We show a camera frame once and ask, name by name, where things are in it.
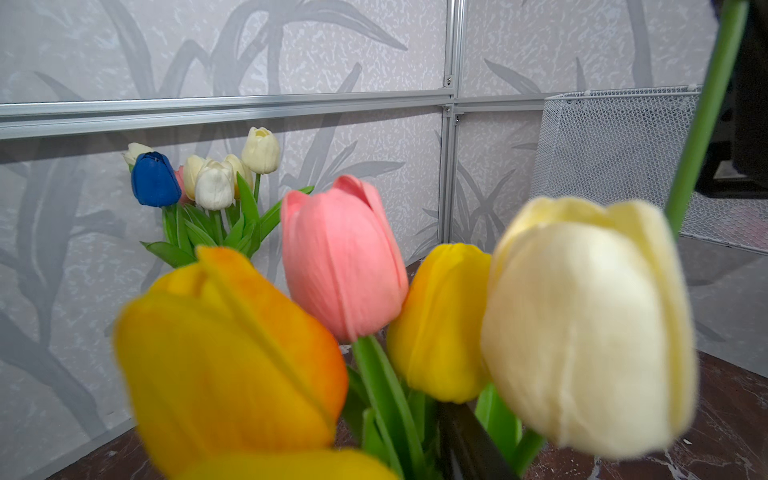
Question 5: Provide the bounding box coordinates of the bunch of remaining tulips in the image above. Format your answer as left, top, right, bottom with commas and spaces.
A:
112, 175, 499, 480

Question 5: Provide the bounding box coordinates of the white tulip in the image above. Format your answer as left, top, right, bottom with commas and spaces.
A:
241, 127, 281, 200
122, 142, 153, 169
480, 197, 699, 460

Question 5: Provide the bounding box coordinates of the pale yellow tulip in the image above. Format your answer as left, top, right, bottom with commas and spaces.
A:
195, 159, 235, 243

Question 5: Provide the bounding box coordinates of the yellow orange tulip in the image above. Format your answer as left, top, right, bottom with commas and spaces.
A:
223, 154, 254, 200

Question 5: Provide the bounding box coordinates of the pink tulip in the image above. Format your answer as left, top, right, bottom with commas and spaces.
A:
174, 166, 190, 204

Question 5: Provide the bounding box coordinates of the pink object in basket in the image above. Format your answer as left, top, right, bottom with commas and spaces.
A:
726, 204, 767, 248

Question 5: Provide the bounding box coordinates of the white wire mesh basket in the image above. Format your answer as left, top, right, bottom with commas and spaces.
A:
530, 84, 701, 207

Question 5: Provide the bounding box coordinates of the horizontal aluminium frame bar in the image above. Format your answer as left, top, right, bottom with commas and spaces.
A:
1, 88, 453, 140

